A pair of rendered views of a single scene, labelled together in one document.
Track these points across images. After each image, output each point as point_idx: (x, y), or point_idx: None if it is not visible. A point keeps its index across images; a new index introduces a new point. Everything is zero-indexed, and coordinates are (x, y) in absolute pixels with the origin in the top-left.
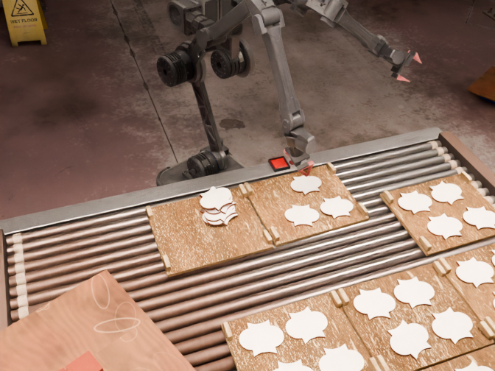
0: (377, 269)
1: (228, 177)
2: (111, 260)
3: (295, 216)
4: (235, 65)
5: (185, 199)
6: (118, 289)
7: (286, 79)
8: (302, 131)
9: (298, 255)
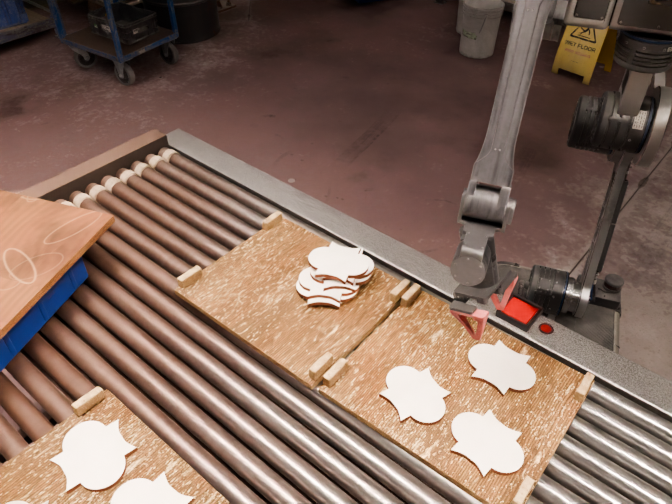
0: None
1: (426, 267)
2: (180, 234)
3: (403, 383)
4: (618, 129)
5: (330, 243)
6: (81, 240)
7: (506, 103)
8: (482, 232)
9: (327, 437)
